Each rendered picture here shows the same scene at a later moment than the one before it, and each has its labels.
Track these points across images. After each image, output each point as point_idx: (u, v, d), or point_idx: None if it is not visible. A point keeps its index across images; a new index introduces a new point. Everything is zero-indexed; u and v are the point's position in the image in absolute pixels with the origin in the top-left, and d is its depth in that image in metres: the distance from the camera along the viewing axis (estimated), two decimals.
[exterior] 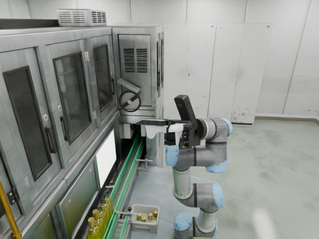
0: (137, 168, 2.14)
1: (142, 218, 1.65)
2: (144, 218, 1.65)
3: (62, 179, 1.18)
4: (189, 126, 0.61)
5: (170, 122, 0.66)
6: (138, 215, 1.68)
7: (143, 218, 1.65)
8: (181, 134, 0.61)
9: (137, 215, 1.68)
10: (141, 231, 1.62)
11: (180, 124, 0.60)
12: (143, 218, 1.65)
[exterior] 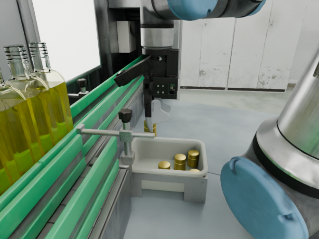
0: (143, 90, 1.09)
1: (161, 165, 0.60)
2: (165, 165, 0.60)
3: None
4: (146, 103, 0.52)
5: None
6: None
7: (163, 166, 0.60)
8: (158, 105, 0.54)
9: None
10: (160, 197, 0.57)
11: None
12: (163, 164, 0.60)
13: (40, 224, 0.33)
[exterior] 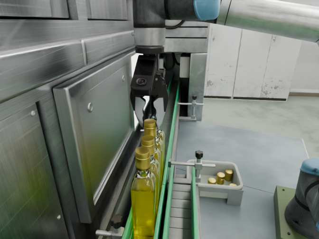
0: (179, 117, 1.41)
1: (210, 180, 0.92)
2: (213, 180, 0.92)
3: None
4: (167, 97, 0.56)
5: None
6: (154, 121, 0.59)
7: (211, 181, 0.92)
8: None
9: (154, 122, 0.59)
10: (211, 202, 0.89)
11: (159, 105, 0.57)
12: (211, 180, 0.92)
13: (169, 217, 0.65)
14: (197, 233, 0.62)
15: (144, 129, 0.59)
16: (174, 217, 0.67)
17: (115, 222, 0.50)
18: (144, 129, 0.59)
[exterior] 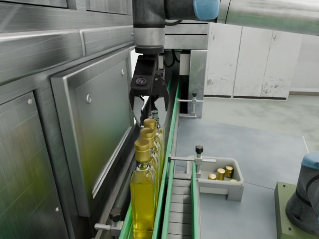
0: (179, 114, 1.41)
1: (210, 177, 0.91)
2: (213, 177, 0.91)
3: None
4: (168, 96, 0.56)
5: None
6: (154, 121, 0.59)
7: (211, 177, 0.91)
8: None
9: (154, 121, 0.59)
10: (211, 198, 0.89)
11: (160, 105, 0.56)
12: (211, 176, 0.92)
13: (169, 211, 0.64)
14: (198, 228, 0.61)
15: None
16: (174, 212, 0.66)
17: (114, 215, 0.49)
18: None
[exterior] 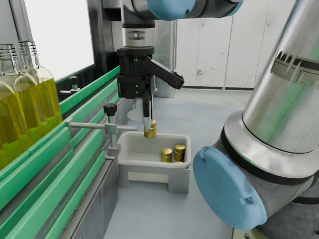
0: None
1: None
2: (151, 122, 0.59)
3: None
4: None
5: (149, 96, 0.55)
6: None
7: None
8: (141, 97, 0.60)
9: None
10: (146, 188, 0.61)
11: (152, 100, 0.60)
12: None
13: (27, 206, 0.36)
14: (67, 236, 0.33)
15: None
16: None
17: None
18: None
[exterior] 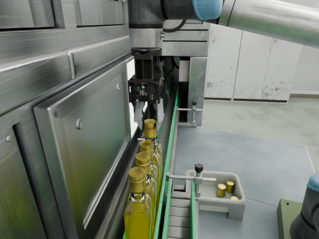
0: (178, 124, 1.37)
1: (151, 122, 0.59)
2: (152, 120, 0.60)
3: (58, 51, 0.41)
4: None
5: None
6: (150, 143, 0.55)
7: (153, 121, 0.59)
8: (136, 104, 0.55)
9: (150, 144, 0.55)
10: (211, 216, 0.85)
11: (139, 103, 0.58)
12: (150, 121, 0.59)
13: (167, 238, 0.60)
14: None
15: (140, 151, 0.56)
16: (172, 237, 0.63)
17: None
18: (140, 151, 0.56)
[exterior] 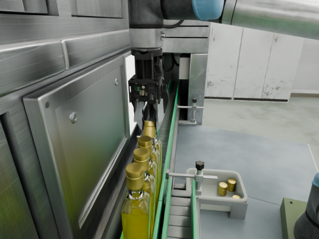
0: (178, 121, 1.34)
1: (151, 121, 0.59)
2: (152, 121, 0.60)
3: None
4: None
5: None
6: (149, 139, 0.53)
7: (153, 121, 0.59)
8: (136, 104, 0.55)
9: (149, 139, 0.52)
10: (212, 215, 0.82)
11: (140, 103, 0.58)
12: (150, 121, 0.59)
13: (167, 237, 0.58)
14: None
15: (138, 147, 0.53)
16: (172, 237, 0.60)
17: None
18: (138, 147, 0.53)
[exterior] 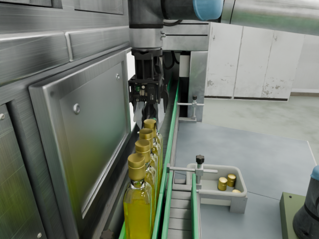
0: (178, 118, 1.35)
1: (151, 122, 0.59)
2: (152, 120, 0.60)
3: None
4: None
5: None
6: (150, 131, 0.54)
7: (153, 121, 0.59)
8: (136, 104, 0.55)
9: (150, 132, 0.53)
10: (213, 209, 0.83)
11: (139, 103, 0.58)
12: (150, 121, 0.59)
13: (167, 229, 0.59)
14: None
15: (140, 140, 0.54)
16: (173, 229, 0.61)
17: None
18: (140, 140, 0.54)
